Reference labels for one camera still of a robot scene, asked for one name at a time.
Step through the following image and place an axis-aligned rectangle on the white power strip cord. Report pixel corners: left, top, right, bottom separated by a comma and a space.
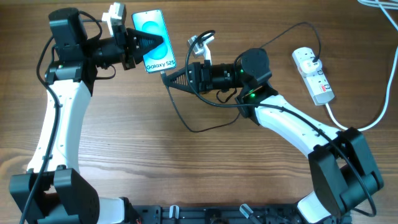
325, 45, 398, 133

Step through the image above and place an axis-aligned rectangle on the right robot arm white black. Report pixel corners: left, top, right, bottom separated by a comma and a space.
162, 49, 384, 223

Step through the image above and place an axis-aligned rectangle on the white power strip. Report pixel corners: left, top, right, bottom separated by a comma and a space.
292, 47, 335, 106

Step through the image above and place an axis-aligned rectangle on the white charger plug adapter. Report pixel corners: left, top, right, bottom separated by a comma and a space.
298, 58, 322, 77

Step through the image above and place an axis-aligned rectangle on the blue Galaxy smartphone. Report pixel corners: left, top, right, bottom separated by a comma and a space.
132, 9, 177, 73

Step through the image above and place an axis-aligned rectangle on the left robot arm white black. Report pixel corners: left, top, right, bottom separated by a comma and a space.
9, 2, 164, 223

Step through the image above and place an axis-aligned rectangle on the white cables top corner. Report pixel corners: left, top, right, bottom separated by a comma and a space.
356, 0, 398, 24

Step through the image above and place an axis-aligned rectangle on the black charger cable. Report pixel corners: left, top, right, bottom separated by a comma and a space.
160, 21, 322, 134

